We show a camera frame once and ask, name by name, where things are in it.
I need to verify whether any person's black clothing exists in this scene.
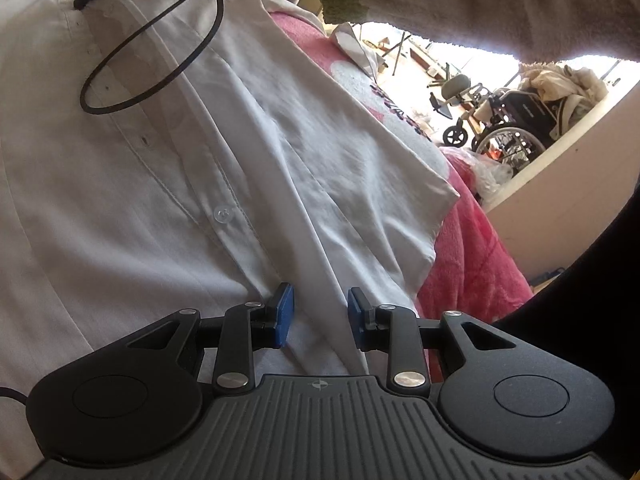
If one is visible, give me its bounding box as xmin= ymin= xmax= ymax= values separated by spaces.
xmin=492 ymin=200 xmax=640 ymax=480

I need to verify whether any beige bundle pile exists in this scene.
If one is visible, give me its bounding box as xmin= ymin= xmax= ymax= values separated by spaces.
xmin=517 ymin=57 xmax=608 ymax=136

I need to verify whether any grey wheeled chair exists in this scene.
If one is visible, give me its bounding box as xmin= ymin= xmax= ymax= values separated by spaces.
xmin=429 ymin=74 xmax=493 ymax=148

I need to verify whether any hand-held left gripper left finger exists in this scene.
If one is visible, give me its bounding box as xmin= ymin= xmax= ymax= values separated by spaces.
xmin=126 ymin=282 xmax=296 ymax=395

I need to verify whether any pink floral blanket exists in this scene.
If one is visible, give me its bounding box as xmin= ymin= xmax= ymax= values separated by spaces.
xmin=0 ymin=0 xmax=535 ymax=382

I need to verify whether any black wheelchair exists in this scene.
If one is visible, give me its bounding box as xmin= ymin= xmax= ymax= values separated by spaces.
xmin=472 ymin=87 xmax=551 ymax=162

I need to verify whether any white shirt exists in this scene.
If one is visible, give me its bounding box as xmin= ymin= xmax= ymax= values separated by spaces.
xmin=0 ymin=0 xmax=461 ymax=396

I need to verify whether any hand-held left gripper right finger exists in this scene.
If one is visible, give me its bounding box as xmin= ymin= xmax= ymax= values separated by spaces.
xmin=347 ymin=286 xmax=519 ymax=395

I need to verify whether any red plastic bag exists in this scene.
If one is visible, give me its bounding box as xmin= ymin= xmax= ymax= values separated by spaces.
xmin=470 ymin=152 xmax=516 ymax=201

